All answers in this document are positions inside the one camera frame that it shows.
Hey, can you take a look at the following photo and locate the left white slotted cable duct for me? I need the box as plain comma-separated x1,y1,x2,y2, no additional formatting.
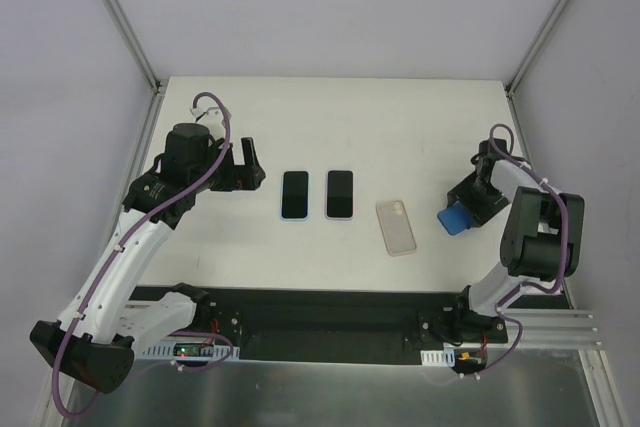
137,340,240,362

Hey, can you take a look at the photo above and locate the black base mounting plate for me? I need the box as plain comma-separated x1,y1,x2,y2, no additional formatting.
149,286,510,363

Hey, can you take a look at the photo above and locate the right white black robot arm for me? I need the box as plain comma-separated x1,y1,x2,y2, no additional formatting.
437,139,585,342

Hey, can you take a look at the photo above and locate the left aluminium frame post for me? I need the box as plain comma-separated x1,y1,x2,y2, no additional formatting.
102,0,163,93

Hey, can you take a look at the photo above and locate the clear translucent phone case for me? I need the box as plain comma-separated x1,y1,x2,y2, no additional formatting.
376,200,417,257

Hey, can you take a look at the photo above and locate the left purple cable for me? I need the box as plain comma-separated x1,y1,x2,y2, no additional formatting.
52,91,235,418

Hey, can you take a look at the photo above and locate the dark blue phone case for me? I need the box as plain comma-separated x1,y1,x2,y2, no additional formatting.
437,202,475,236

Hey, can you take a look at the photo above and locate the light blue phone case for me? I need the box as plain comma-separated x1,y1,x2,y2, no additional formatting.
279,170,311,223

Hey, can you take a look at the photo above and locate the lavender phone case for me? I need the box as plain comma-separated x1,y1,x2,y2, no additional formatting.
324,169,356,222

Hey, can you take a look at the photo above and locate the white slotted cable duct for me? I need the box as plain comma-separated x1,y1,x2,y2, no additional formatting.
420,348,455,368
137,340,240,362

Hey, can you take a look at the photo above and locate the horizontal aluminium extrusion rail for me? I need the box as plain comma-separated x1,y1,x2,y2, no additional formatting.
119,296,601,351

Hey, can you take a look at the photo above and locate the right white slotted cable duct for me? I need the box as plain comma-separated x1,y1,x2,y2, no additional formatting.
420,348,455,368

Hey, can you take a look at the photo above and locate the right aluminium frame post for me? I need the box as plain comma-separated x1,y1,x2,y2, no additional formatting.
505,0,573,99

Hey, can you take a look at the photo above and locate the aluminium frame post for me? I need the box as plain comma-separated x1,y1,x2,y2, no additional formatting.
102,0,163,93
505,0,573,99

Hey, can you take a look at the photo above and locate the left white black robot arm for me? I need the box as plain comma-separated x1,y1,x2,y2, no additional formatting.
30,123,266,394

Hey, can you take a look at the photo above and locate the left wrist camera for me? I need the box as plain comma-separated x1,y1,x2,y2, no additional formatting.
190,104,226,139

